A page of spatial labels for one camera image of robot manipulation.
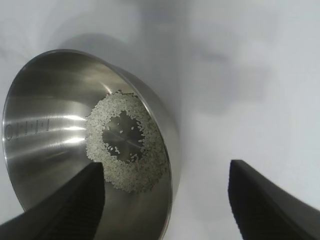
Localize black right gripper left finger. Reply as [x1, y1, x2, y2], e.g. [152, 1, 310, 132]
[0, 161, 105, 240]

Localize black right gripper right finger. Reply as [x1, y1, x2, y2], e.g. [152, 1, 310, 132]
[227, 159, 320, 240]

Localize white rice grains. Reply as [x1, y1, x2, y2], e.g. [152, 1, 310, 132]
[84, 90, 169, 195]

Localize stainless steel mixing bowl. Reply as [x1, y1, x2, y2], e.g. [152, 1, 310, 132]
[1, 49, 173, 240]

